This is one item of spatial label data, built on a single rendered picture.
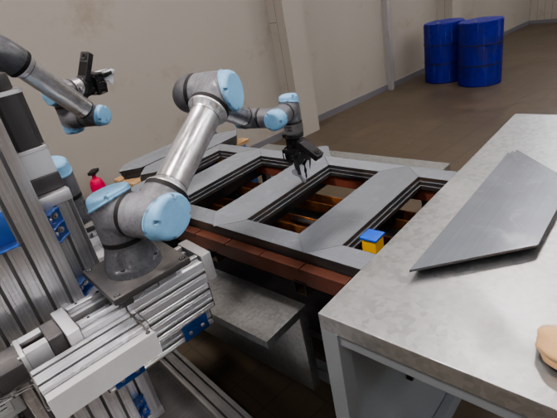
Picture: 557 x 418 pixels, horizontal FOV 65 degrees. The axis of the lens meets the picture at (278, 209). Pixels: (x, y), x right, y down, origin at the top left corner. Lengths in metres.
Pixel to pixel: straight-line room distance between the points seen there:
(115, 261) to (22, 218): 0.25
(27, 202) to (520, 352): 1.13
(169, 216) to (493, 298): 0.71
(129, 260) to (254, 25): 4.22
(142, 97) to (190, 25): 0.86
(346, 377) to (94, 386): 0.57
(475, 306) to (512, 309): 0.06
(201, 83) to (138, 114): 3.16
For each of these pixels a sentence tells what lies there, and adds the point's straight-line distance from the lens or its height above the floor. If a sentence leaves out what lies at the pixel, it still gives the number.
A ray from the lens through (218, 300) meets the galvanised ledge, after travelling 1.64.
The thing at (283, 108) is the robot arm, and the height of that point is 1.25.
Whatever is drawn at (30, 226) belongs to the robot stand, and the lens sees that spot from 1.29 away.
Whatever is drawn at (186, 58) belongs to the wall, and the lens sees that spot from 4.67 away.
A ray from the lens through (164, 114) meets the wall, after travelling 4.55.
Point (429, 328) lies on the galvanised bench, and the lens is 0.86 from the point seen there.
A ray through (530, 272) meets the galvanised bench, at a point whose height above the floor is 1.05.
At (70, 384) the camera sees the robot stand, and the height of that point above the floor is 0.95.
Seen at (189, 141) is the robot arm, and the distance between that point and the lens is 1.17.
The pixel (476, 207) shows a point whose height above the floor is 1.07.
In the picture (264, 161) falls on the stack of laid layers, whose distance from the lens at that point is 2.36.
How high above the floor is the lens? 1.64
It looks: 26 degrees down
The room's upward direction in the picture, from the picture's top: 11 degrees counter-clockwise
